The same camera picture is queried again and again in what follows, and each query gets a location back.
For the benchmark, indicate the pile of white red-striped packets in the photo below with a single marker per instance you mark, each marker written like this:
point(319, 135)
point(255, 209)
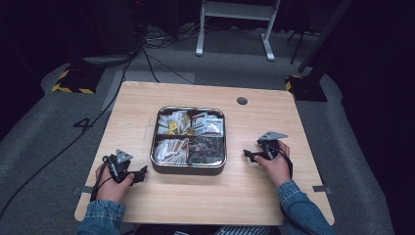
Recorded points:
point(208, 125)

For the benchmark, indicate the pile of dark packets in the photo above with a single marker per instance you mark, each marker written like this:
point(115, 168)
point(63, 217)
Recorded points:
point(207, 151)

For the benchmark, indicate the dark slanted metal pole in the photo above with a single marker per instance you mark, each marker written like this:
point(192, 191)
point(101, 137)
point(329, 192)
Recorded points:
point(326, 32)

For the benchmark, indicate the dark cabinet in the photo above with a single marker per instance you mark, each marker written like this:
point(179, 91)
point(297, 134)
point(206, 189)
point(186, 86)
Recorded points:
point(117, 26)

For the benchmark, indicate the pile of white brown sachets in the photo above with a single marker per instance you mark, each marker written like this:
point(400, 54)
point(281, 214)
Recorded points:
point(171, 151)

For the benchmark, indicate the flat grey stand base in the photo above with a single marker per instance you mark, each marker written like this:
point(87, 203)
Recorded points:
point(107, 60)

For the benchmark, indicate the square metal compartment tray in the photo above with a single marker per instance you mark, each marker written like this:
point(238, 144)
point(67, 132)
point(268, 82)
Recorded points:
point(187, 169)

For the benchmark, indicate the person's right hand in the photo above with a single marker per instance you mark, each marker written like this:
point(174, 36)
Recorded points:
point(275, 168)

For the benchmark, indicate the person's striped clothing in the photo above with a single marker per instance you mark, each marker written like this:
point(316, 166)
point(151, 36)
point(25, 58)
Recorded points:
point(241, 231)

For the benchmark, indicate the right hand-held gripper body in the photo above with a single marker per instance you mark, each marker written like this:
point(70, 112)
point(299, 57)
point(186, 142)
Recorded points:
point(269, 145)

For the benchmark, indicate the black yellow striped stand base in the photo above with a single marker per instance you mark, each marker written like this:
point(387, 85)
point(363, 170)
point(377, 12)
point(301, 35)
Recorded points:
point(78, 80)
point(306, 89)

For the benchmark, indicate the grey tape tab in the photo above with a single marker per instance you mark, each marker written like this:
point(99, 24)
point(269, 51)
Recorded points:
point(321, 189)
point(83, 190)

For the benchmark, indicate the white metal stand frame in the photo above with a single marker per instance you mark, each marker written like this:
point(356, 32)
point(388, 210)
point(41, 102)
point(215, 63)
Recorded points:
point(235, 11)

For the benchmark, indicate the pile of white yellow packets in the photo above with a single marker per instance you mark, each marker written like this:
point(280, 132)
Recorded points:
point(173, 124)

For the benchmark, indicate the round grey table grommet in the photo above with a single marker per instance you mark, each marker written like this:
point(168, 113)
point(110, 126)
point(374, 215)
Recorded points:
point(242, 101)

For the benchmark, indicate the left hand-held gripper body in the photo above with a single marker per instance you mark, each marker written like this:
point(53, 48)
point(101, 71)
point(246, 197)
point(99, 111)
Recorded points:
point(118, 166)

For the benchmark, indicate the person's left hand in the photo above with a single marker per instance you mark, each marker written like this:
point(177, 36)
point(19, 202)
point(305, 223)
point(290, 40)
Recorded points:
point(112, 189)

